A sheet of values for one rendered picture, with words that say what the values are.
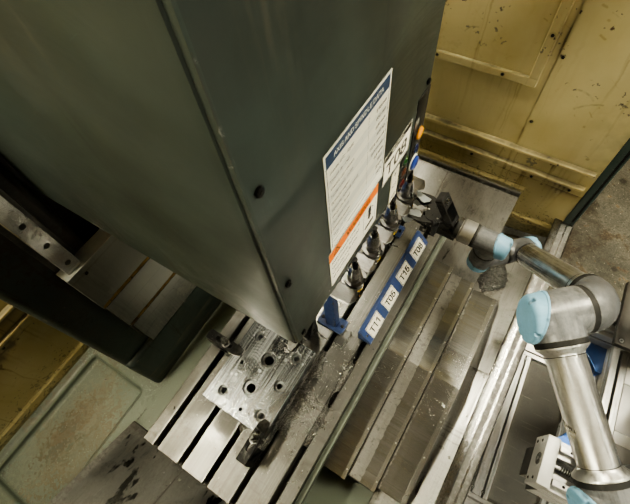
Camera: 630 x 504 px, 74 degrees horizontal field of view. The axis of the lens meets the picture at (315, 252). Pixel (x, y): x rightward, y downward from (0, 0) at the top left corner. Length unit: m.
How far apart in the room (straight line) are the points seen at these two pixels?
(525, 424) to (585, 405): 1.13
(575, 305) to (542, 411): 1.22
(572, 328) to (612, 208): 2.17
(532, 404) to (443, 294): 0.76
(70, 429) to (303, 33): 1.87
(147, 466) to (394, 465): 0.87
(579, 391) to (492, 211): 0.95
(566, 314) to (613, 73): 0.73
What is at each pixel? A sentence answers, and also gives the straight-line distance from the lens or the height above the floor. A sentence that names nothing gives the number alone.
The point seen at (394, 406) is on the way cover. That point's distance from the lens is 1.58.
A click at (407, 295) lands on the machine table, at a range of 1.54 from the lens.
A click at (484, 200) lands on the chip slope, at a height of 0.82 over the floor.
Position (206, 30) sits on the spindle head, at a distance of 0.27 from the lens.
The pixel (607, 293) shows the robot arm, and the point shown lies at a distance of 1.17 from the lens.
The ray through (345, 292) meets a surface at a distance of 1.18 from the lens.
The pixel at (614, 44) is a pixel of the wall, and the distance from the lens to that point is 1.47.
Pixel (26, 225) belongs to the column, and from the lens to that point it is 1.07.
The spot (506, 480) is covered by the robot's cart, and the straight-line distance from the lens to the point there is 2.19.
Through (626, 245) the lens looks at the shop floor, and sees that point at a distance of 3.10.
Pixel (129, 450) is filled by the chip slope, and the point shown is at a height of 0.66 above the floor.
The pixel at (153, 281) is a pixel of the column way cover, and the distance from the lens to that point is 1.43.
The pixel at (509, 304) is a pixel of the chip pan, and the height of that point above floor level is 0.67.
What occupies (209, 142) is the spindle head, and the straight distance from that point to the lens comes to 0.31.
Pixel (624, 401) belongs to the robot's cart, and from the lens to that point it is 1.59.
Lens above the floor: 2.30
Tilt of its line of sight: 61 degrees down
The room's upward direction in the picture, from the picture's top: 9 degrees counter-clockwise
